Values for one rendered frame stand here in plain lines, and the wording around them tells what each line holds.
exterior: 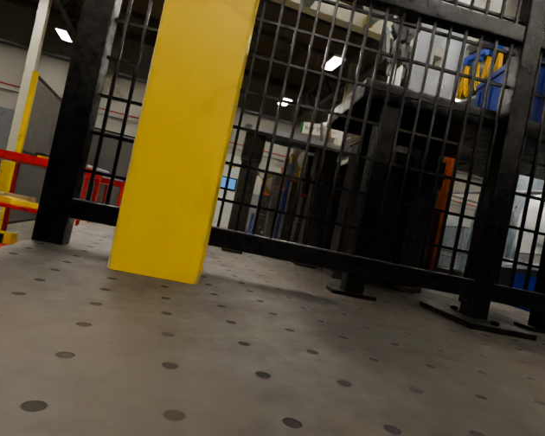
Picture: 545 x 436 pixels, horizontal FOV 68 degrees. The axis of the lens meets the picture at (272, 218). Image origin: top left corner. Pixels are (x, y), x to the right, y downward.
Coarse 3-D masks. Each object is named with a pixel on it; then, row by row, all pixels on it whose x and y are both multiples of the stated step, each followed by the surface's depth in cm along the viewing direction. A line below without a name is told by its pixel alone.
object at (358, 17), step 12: (276, 0) 453; (288, 0) 448; (300, 0) 451; (312, 0) 438; (336, 0) 462; (312, 12) 462; (324, 12) 459; (348, 12) 467; (336, 24) 478; (348, 24) 472; (360, 24) 472; (372, 36) 488; (468, 36) 467; (468, 48) 470
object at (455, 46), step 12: (420, 36) 91; (420, 48) 91; (444, 48) 91; (456, 48) 92; (420, 60) 91; (432, 60) 91; (456, 60) 92; (420, 72) 91; (432, 72) 91; (420, 84) 91; (432, 84) 91; (444, 84) 91; (444, 96) 91; (456, 96) 92
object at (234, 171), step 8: (224, 168) 796; (232, 168) 800; (224, 176) 794; (232, 176) 801; (224, 184) 795; (232, 184) 799; (232, 192) 802; (232, 200) 803; (216, 208) 795; (224, 208) 799; (216, 216) 795; (224, 216) 800; (216, 224) 796; (224, 224) 800
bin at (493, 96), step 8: (504, 64) 74; (496, 72) 77; (544, 72) 69; (496, 80) 77; (544, 80) 69; (480, 88) 83; (496, 88) 76; (536, 88) 69; (544, 88) 69; (480, 96) 82; (488, 96) 79; (496, 96) 75; (480, 104) 82; (488, 104) 77; (496, 104) 75; (536, 104) 69; (536, 112) 69; (536, 120) 69
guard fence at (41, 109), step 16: (32, 80) 473; (32, 96) 474; (48, 96) 540; (32, 112) 492; (48, 112) 555; (32, 128) 504; (48, 128) 570; (16, 144) 471; (32, 144) 517; (48, 144) 586; (32, 176) 543; (16, 192) 497; (32, 192) 558; (0, 224) 470
